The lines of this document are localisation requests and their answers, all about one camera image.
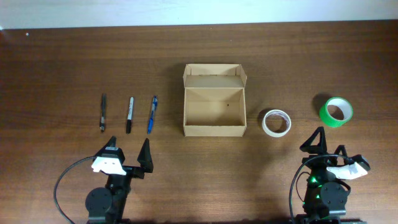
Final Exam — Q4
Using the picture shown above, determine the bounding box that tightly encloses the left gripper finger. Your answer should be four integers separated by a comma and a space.
95, 136, 125, 164
137, 138, 154, 173

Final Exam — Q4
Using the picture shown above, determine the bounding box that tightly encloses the black pen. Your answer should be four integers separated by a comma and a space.
99, 93, 106, 133

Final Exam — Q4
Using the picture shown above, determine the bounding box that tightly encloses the green tape roll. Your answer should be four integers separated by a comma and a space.
319, 97, 354, 128

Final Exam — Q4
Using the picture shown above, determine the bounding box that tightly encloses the white masking tape roll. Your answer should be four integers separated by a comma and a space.
262, 110, 292, 138

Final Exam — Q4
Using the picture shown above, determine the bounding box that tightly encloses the black white marker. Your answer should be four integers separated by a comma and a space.
126, 97, 134, 134

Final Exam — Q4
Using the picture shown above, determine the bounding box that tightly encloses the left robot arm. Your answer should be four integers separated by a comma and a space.
85, 136, 154, 224

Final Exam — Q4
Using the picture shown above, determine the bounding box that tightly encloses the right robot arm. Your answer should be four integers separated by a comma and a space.
294, 127, 353, 223

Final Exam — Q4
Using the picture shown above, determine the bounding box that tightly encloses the blue pen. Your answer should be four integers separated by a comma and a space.
147, 96, 158, 134

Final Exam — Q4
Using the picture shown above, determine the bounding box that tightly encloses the open cardboard box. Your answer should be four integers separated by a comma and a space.
183, 63, 247, 137

